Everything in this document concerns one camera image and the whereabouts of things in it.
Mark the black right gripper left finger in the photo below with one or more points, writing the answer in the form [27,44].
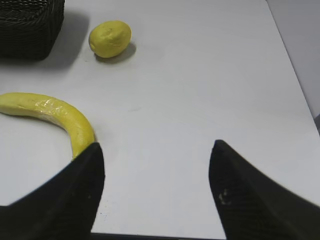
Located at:
[64,208]

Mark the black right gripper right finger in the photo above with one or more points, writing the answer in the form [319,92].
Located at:
[251,206]

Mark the black wicker basket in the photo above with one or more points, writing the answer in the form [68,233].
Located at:
[29,28]

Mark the yellow banana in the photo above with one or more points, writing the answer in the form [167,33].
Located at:
[51,109]

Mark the yellow lemon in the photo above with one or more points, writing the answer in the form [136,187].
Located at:
[110,38]

